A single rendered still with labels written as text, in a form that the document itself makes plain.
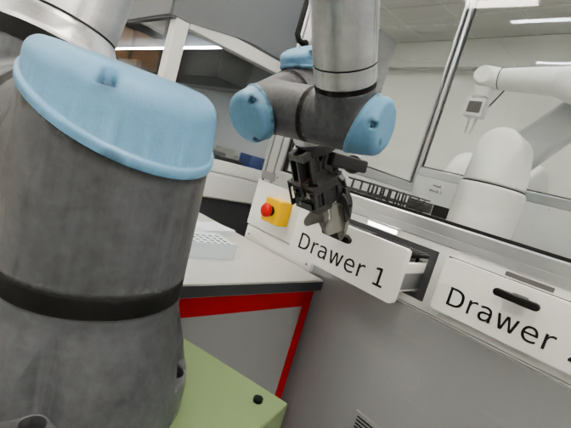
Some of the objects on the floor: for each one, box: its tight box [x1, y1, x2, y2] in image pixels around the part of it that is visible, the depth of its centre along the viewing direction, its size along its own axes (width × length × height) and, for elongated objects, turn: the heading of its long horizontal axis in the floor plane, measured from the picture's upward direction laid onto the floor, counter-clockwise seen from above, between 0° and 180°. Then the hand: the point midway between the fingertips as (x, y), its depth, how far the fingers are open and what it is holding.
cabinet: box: [245, 224, 571, 428], centre depth 129 cm, size 95×103×80 cm
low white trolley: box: [179, 212, 324, 399], centre depth 105 cm, size 58×62×76 cm
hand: (335, 229), depth 80 cm, fingers closed on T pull, 3 cm apart
